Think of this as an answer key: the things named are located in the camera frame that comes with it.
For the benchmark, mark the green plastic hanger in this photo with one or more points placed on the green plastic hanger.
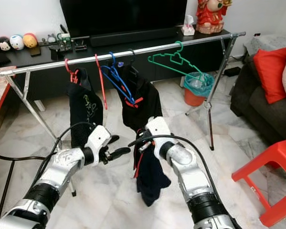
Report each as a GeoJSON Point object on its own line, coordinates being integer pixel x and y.
{"type": "Point", "coordinates": [176, 58]}

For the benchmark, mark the red square cushion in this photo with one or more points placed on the red square cushion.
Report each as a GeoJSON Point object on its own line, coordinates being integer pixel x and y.
{"type": "Point", "coordinates": [269, 74]}

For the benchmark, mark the black soundbar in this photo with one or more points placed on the black soundbar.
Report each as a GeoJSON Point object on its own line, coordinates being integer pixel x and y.
{"type": "Point", "coordinates": [133, 36]}

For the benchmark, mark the red plastic hanger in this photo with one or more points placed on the red plastic hanger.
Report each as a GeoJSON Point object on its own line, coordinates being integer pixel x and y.
{"type": "Point", "coordinates": [138, 164]}
{"type": "Point", "coordinates": [73, 74]}
{"type": "Point", "coordinates": [101, 83]}

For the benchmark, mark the black flat television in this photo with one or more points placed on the black flat television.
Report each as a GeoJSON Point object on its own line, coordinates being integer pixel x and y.
{"type": "Point", "coordinates": [124, 15]}

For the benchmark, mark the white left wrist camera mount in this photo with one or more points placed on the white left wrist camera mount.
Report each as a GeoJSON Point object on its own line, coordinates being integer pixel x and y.
{"type": "Point", "coordinates": [97, 138]}

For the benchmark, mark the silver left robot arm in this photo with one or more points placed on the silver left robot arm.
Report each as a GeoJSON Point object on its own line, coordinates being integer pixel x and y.
{"type": "Point", "coordinates": [66, 164]}

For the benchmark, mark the red plastic stool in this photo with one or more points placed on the red plastic stool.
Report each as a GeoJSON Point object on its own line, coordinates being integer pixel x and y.
{"type": "Point", "coordinates": [271, 160]}

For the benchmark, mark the lace covered side table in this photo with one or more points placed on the lace covered side table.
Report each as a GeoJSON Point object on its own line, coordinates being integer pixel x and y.
{"type": "Point", "coordinates": [269, 42]}

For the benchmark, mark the blue plastic hanger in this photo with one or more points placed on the blue plastic hanger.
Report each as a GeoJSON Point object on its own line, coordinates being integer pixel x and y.
{"type": "Point", "coordinates": [118, 81]}

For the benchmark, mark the black television console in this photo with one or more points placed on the black television console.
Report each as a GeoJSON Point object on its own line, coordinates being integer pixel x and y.
{"type": "Point", "coordinates": [171, 67]}

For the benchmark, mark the black white round plush toy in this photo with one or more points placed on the black white round plush toy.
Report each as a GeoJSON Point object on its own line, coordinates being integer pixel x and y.
{"type": "Point", "coordinates": [5, 44]}

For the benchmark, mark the dark navy garment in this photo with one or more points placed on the dark navy garment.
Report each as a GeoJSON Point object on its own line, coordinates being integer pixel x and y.
{"type": "Point", "coordinates": [152, 181]}

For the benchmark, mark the white tissue box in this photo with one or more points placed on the white tissue box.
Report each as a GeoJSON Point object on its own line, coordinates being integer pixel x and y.
{"type": "Point", "coordinates": [188, 29]}

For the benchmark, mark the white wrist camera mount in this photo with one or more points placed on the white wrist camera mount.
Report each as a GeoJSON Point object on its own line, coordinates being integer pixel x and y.
{"type": "Point", "coordinates": [97, 138]}
{"type": "Point", "coordinates": [159, 130]}

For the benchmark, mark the small black box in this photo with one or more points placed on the small black box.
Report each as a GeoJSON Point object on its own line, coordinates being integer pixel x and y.
{"type": "Point", "coordinates": [81, 45]}

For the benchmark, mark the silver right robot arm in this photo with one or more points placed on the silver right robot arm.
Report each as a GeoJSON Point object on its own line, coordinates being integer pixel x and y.
{"type": "Point", "coordinates": [188, 167]}

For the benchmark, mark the black garment with green print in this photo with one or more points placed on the black garment with green print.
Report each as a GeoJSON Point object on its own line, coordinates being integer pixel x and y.
{"type": "Point", "coordinates": [86, 117]}

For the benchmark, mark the black metal chair frame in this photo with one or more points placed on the black metal chair frame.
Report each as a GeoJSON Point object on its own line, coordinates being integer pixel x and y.
{"type": "Point", "coordinates": [14, 156]}

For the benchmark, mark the plain black garment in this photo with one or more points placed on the plain black garment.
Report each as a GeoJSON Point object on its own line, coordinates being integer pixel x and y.
{"type": "Point", "coordinates": [145, 107]}

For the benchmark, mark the silver metal clothes rack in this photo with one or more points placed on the silver metal clothes rack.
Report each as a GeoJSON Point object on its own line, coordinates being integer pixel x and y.
{"type": "Point", "coordinates": [138, 49]}

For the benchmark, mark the dark grey fabric sofa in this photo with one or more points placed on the dark grey fabric sofa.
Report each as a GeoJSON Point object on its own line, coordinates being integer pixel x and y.
{"type": "Point", "coordinates": [267, 119]}

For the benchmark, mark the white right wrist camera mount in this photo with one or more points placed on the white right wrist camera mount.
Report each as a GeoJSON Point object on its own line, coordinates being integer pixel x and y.
{"type": "Point", "coordinates": [159, 130]}

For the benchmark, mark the red robed figurine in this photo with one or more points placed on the red robed figurine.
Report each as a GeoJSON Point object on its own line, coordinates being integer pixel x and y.
{"type": "Point", "coordinates": [213, 15]}

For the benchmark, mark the green white gadget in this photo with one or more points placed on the green white gadget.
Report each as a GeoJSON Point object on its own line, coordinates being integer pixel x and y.
{"type": "Point", "coordinates": [64, 43]}

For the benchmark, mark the red bin with teal bag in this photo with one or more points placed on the red bin with teal bag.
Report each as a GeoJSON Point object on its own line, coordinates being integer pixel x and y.
{"type": "Point", "coordinates": [198, 86]}

